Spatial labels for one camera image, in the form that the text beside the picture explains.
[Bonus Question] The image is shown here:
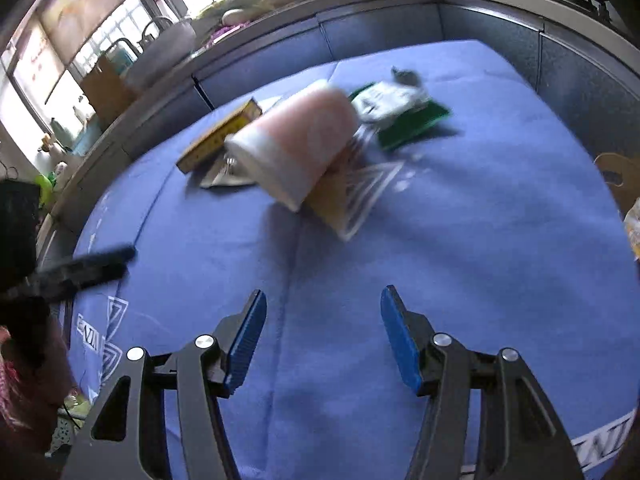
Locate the yellow flat box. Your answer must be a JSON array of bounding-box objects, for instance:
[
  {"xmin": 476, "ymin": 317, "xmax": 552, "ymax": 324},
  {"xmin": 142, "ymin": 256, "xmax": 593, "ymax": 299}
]
[{"xmin": 176, "ymin": 99, "xmax": 264, "ymax": 174}]

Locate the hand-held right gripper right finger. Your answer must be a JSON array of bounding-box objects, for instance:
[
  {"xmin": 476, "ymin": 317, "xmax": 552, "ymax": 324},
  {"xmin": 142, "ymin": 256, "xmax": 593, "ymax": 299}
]
[{"xmin": 380, "ymin": 285, "xmax": 586, "ymax": 480}]

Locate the silver foil wrapper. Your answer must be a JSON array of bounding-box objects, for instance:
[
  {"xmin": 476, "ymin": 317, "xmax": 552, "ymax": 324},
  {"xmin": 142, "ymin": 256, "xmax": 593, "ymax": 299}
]
[{"xmin": 199, "ymin": 156, "xmax": 257, "ymax": 191}]

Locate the person's left forearm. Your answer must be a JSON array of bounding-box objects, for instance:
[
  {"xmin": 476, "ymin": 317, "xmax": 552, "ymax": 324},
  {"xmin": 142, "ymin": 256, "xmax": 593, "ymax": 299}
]
[{"xmin": 0, "ymin": 327, "xmax": 77, "ymax": 463}]

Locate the large paper cup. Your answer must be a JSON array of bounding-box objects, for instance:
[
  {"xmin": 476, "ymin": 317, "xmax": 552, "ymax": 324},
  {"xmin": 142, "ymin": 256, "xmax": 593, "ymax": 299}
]
[{"xmin": 223, "ymin": 79, "xmax": 362, "ymax": 212}]

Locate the printed roller blind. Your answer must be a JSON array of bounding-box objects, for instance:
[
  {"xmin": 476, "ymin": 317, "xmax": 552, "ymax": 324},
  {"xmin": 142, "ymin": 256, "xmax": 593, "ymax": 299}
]
[{"xmin": 39, "ymin": 0, "xmax": 138, "ymax": 57}]

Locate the green packet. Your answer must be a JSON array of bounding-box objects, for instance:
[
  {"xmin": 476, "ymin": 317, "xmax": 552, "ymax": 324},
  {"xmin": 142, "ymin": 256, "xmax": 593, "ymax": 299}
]
[{"xmin": 349, "ymin": 80, "xmax": 453, "ymax": 152}]

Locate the purple plastic bag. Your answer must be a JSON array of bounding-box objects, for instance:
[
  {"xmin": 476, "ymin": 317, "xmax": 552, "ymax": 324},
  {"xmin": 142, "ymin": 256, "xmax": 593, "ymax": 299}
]
[{"xmin": 209, "ymin": 25, "xmax": 247, "ymax": 47}]

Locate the curved metal faucet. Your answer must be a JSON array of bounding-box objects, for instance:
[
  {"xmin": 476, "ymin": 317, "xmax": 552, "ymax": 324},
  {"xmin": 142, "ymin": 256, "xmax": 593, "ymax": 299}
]
[
  {"xmin": 141, "ymin": 15, "xmax": 174, "ymax": 44},
  {"xmin": 102, "ymin": 36, "xmax": 142, "ymax": 63}
]

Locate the white basin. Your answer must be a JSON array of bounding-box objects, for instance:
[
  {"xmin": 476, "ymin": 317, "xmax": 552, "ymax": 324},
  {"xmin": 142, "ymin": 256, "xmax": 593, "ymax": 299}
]
[{"xmin": 124, "ymin": 16, "xmax": 197, "ymax": 88}]

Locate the blue printed tablecloth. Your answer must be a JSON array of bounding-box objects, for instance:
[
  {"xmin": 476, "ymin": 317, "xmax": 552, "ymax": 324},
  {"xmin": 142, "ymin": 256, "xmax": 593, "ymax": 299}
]
[{"xmin": 65, "ymin": 39, "xmax": 640, "ymax": 480}]

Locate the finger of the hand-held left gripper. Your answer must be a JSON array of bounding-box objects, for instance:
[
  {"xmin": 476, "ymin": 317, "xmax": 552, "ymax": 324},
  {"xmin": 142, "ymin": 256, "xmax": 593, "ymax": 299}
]
[
  {"xmin": 55, "ymin": 244, "xmax": 137, "ymax": 267},
  {"xmin": 0, "ymin": 260, "xmax": 127, "ymax": 304}
]

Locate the white radish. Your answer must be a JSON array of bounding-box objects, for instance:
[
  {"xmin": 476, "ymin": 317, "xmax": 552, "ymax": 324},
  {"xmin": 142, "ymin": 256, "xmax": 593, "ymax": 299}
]
[{"xmin": 220, "ymin": 7, "xmax": 252, "ymax": 27}]

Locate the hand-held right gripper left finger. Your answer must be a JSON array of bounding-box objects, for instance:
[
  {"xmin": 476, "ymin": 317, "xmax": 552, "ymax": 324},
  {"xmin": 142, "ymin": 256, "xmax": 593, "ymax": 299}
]
[{"xmin": 60, "ymin": 289, "xmax": 268, "ymax": 480}]

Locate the white crumpled wrapper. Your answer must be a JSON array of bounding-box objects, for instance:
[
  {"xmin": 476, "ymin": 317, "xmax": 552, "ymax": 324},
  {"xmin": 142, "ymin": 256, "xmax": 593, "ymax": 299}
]
[{"xmin": 356, "ymin": 66, "xmax": 432, "ymax": 124}]

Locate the brown paper bag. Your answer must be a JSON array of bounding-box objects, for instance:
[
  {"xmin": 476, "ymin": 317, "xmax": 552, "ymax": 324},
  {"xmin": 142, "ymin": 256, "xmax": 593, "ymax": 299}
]
[
  {"xmin": 79, "ymin": 54, "xmax": 139, "ymax": 127},
  {"xmin": 593, "ymin": 152, "xmax": 640, "ymax": 262}
]

